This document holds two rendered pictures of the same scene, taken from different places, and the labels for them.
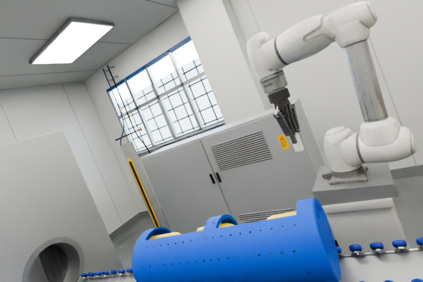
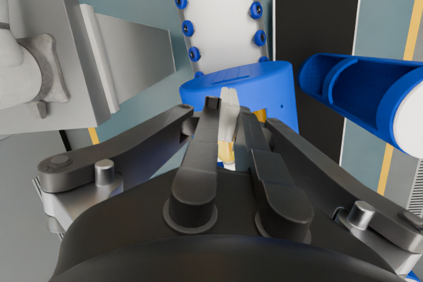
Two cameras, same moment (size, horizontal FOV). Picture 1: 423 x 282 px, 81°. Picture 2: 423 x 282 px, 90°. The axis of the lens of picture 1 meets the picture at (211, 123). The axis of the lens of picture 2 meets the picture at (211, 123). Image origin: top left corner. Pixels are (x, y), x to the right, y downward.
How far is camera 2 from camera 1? 92 cm
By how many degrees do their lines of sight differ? 72
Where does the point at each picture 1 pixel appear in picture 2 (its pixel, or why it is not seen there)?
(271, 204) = (34, 209)
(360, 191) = (81, 46)
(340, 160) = (16, 72)
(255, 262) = not seen: hidden behind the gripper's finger
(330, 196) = (97, 96)
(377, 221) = (109, 39)
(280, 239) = (293, 124)
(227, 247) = not seen: hidden behind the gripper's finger
